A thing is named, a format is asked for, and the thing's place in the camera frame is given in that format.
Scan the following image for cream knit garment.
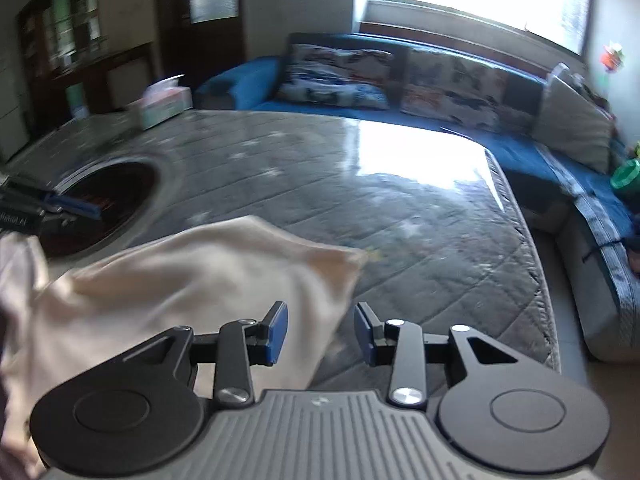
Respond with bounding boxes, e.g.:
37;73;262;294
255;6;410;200
1;216;367;479

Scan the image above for black round induction cooktop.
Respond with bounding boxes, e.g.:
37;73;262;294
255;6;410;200
39;158;160;260

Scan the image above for white tissue box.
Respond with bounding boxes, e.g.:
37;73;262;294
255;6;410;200
127;75;193;131

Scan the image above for dark wooden display cabinet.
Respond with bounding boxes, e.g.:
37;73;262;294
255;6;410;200
16;0;155;122

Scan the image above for dark wooden door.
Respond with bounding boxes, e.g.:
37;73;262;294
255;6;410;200
156;0;245;89

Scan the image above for green plastic bowl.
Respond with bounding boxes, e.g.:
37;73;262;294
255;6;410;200
610;158;640;194

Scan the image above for left butterfly cushion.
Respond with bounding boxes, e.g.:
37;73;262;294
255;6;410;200
277;44;394;110

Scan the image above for butterfly cushion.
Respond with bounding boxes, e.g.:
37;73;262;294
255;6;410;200
277;44;394;110
400;49;542;133

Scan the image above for grey plain cushion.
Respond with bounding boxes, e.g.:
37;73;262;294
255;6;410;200
530;63;614;174

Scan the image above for blue corner sofa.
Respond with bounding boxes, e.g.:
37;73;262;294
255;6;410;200
194;32;639;363

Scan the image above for right butterfly cushion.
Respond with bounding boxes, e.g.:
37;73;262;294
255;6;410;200
400;49;542;133

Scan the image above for colourful pinwheel toy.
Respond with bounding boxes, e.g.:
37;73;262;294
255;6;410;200
600;42;624;74

